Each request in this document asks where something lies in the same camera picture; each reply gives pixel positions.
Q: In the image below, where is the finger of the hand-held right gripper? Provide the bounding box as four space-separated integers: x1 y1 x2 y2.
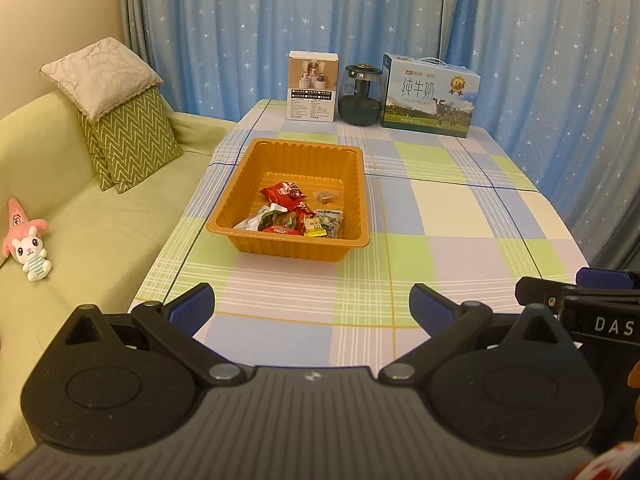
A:
575 267 640 293
515 276 565 313

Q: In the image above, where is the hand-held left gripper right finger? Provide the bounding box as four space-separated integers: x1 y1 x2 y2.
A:
377 283 576 387

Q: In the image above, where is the white lace-edged cushion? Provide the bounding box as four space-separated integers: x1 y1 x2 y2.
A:
40 37 165 122

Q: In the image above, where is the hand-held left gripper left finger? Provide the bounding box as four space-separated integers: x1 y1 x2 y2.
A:
52 282 253 387

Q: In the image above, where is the blue green milk carton box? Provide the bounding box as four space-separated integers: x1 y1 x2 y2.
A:
378 53 482 140

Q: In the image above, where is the white product box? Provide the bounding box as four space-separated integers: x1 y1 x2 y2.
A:
286 51 341 123

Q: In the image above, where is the white snack pouch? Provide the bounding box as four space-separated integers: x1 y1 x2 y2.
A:
235 205 281 232

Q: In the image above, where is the light green sofa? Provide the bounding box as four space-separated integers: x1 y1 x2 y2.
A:
0 91 238 461

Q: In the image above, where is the pink starfish plush toy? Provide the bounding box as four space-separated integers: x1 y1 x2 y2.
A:
1 197 51 256

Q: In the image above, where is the dark green glass humidifier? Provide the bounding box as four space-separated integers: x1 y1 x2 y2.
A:
338 63 385 127

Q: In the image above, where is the grey snack packet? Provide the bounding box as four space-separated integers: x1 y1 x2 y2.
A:
317 210 345 238

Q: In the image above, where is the red white patterned clothing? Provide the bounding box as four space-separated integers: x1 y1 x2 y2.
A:
575 442 636 480

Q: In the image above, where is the green zigzag cushion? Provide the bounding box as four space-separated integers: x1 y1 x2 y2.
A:
89 89 183 195
77 110 118 192

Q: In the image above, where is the blue star curtain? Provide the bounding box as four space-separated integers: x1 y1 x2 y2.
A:
120 0 640 281

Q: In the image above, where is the orange plastic tray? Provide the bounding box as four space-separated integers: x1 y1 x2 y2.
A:
206 137 371 262

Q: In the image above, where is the white bunny plush toy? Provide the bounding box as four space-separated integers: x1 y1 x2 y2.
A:
11 225 53 282

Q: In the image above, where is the checked tablecloth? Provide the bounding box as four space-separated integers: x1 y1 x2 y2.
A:
127 99 591 368

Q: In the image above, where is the person's right hand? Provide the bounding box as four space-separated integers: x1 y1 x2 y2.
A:
627 360 640 441

